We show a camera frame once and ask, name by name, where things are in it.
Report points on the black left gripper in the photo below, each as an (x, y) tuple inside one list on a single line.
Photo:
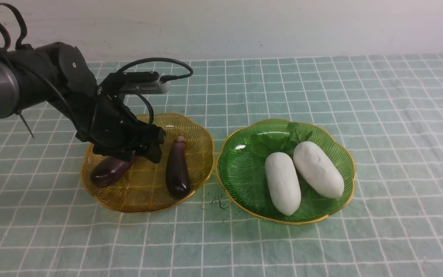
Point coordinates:
[(114, 130)]

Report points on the purple eggplant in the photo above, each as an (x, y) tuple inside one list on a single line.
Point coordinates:
[(109, 171), (177, 177)]

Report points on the white radish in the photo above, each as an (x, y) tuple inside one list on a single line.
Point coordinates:
[(281, 176), (313, 164)]

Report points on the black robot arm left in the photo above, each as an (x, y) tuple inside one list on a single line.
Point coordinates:
[(57, 73)]

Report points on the amber ribbed glass plate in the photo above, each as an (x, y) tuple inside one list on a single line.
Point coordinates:
[(143, 187)]

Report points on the green ribbed glass plate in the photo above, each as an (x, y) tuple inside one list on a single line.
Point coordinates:
[(241, 170)]

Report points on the green checkered tablecloth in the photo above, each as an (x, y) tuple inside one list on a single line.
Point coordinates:
[(386, 110)]

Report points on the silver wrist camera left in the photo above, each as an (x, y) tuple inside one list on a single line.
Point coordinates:
[(153, 87)]

